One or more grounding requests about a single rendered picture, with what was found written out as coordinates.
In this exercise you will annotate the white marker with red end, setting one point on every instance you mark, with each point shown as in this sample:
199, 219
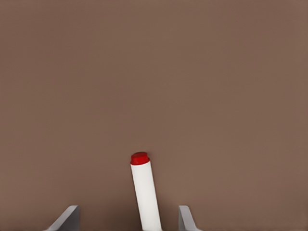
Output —
146, 192

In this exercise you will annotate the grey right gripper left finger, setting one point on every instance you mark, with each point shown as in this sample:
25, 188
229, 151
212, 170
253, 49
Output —
68, 220

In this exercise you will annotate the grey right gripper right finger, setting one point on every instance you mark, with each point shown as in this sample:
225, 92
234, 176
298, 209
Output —
185, 220

